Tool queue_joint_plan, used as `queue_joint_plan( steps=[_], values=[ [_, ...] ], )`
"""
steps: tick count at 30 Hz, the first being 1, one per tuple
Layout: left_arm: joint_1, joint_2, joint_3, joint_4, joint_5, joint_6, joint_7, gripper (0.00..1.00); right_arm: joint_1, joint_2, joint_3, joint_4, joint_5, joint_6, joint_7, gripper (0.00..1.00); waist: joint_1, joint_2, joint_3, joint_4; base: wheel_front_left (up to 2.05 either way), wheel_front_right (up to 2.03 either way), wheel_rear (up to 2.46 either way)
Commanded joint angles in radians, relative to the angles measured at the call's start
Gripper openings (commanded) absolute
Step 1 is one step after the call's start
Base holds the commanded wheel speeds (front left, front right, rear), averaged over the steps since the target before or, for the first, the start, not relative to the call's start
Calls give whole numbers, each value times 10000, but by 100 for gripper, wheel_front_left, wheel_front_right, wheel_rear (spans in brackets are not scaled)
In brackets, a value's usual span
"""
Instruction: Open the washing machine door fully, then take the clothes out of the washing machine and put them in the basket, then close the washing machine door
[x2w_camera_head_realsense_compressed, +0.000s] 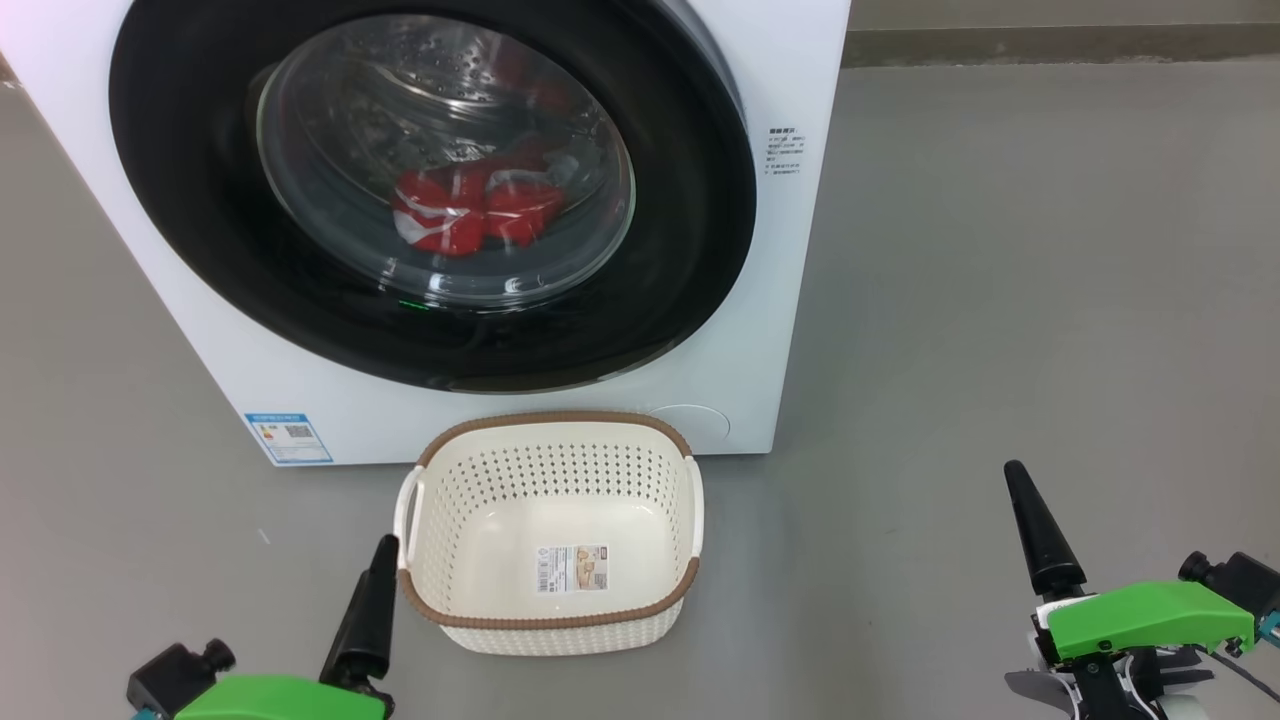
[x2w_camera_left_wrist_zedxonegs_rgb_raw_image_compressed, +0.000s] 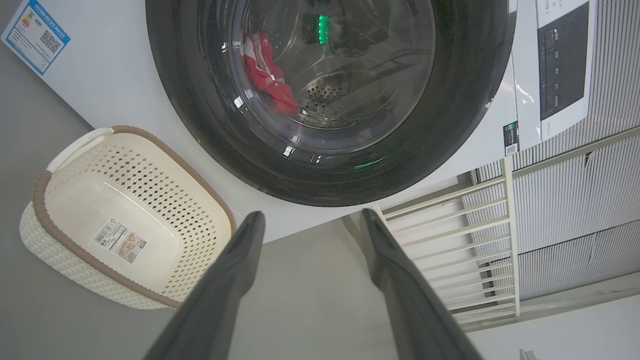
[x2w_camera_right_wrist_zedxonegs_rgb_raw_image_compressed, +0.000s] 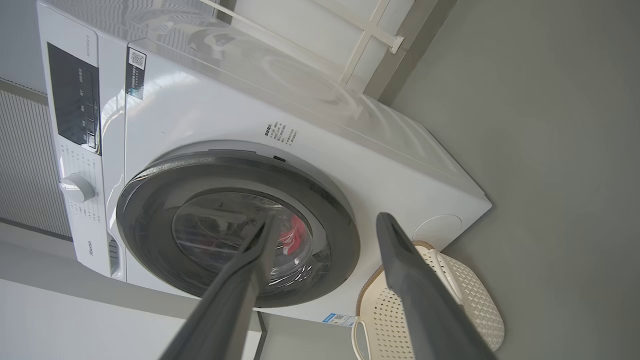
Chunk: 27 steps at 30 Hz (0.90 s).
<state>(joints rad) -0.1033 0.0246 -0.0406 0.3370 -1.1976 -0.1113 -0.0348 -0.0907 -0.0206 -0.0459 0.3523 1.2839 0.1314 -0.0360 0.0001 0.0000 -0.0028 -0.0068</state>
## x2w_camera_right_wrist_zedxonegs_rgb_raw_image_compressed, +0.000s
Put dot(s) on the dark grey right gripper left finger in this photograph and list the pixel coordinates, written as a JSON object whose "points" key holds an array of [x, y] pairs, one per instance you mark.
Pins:
{"points": [[235, 295]]}

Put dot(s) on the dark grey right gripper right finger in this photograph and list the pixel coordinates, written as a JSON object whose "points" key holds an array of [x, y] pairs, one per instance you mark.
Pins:
{"points": [[420, 300]]}

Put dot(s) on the red and white garment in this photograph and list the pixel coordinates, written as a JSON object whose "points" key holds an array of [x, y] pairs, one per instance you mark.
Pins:
{"points": [[295, 235]]}

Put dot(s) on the round glass washing machine door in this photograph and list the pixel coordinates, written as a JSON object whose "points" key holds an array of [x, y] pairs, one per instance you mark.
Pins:
{"points": [[150, 210]]}

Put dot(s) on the cream perforated laundry basket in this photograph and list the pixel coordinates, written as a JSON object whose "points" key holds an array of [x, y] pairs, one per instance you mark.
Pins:
{"points": [[475, 300]]}

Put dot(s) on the white front-load washing machine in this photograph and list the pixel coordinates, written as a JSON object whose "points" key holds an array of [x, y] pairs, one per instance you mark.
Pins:
{"points": [[200, 110]]}

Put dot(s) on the ribbed grey wall panel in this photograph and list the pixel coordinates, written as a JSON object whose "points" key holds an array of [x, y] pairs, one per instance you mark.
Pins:
{"points": [[25, 165]]}

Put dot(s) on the white window railing frame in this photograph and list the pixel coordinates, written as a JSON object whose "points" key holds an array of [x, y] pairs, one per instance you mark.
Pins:
{"points": [[367, 37]]}

